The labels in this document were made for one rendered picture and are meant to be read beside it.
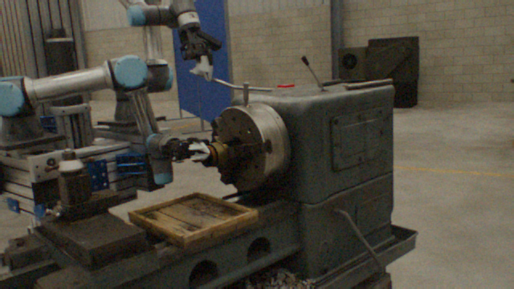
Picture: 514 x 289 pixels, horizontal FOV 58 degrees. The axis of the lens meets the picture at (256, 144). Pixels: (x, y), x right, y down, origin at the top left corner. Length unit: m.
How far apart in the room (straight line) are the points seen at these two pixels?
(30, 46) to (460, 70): 10.16
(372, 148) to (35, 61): 1.44
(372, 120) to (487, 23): 9.49
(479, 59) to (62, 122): 10.11
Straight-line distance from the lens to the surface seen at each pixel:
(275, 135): 1.64
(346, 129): 1.83
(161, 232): 1.53
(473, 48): 11.40
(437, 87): 11.56
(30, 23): 2.17
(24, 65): 2.17
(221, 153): 1.62
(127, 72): 1.73
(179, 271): 1.49
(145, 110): 1.91
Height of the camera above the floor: 1.44
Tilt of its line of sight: 12 degrees down
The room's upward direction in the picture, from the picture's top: 4 degrees counter-clockwise
